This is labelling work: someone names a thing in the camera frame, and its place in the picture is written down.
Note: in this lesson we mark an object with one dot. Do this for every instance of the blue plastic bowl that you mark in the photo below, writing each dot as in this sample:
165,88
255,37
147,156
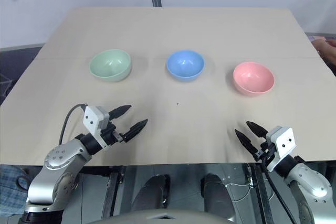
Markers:
185,64

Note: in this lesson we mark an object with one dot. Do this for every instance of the dark metal table leg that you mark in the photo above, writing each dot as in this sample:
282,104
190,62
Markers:
111,192
262,195

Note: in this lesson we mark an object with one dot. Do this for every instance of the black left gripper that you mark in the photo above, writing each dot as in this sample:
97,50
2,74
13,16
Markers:
111,134

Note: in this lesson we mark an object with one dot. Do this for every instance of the green plastic bowl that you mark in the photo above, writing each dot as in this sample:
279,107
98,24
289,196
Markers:
110,64

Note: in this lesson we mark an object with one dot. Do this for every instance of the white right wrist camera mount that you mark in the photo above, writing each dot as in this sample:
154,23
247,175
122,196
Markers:
284,140

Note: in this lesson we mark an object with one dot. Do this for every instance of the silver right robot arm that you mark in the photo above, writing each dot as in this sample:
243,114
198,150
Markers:
307,177

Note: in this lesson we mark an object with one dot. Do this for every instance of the bystander's bare hand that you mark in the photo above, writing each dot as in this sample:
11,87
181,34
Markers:
328,51

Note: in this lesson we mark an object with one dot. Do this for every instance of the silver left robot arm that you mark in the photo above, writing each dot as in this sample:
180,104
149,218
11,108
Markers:
58,156

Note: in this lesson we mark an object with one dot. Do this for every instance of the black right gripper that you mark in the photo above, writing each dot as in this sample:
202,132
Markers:
265,154

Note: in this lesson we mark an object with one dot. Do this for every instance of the grey robot torso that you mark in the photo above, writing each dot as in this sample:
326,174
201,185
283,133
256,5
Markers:
162,217

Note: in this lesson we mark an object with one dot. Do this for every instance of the beige tablecloth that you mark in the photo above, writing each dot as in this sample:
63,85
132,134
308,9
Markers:
168,27

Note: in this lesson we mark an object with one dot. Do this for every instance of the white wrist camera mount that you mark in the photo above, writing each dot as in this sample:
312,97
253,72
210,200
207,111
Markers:
92,119
284,140

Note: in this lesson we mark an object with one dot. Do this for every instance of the pink red plastic bowl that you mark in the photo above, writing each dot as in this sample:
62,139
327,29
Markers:
253,78

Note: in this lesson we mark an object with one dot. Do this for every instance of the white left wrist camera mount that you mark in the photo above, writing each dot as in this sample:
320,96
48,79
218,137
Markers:
92,119

